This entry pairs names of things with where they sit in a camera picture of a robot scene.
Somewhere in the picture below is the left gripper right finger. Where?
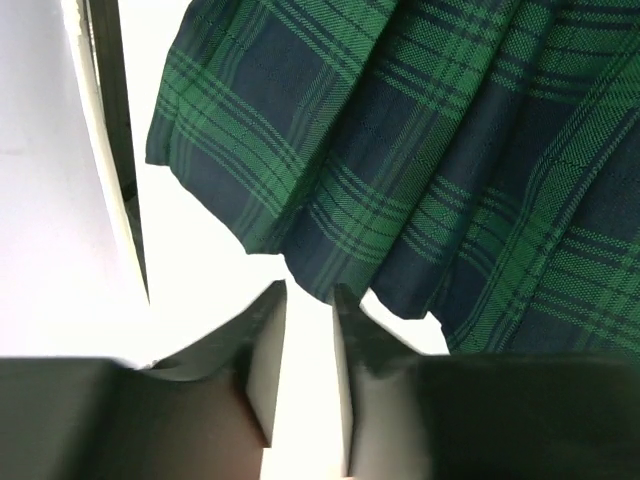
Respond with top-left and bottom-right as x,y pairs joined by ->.
332,286 -> 639,479

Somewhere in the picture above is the green plaid pleated skirt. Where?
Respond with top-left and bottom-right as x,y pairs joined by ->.
146,1 -> 639,359

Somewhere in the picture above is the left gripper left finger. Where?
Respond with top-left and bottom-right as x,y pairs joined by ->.
1,281 -> 286,479

